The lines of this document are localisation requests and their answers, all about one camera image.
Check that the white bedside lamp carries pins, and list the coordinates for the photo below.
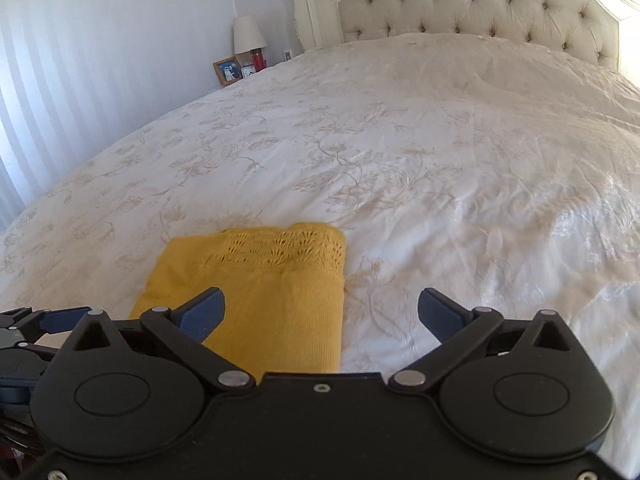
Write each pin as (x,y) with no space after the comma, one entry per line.
(247,36)

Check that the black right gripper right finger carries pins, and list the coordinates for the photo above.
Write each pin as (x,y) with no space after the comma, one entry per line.
(482,350)

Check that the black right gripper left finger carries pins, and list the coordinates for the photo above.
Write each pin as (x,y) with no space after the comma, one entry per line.
(162,349)

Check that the cream tufted headboard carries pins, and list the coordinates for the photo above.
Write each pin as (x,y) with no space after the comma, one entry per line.
(601,32)

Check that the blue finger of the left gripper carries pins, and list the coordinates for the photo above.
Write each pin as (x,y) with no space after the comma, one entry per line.
(28,324)

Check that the yellow knit sweater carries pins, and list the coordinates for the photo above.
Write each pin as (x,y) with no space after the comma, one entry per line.
(283,289)

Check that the wooden picture frame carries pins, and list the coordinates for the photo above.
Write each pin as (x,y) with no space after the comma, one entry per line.
(228,70)

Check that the red cup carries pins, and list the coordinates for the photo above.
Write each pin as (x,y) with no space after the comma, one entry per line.
(258,60)

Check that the white floral bedspread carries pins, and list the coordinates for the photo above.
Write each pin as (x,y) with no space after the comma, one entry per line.
(504,175)

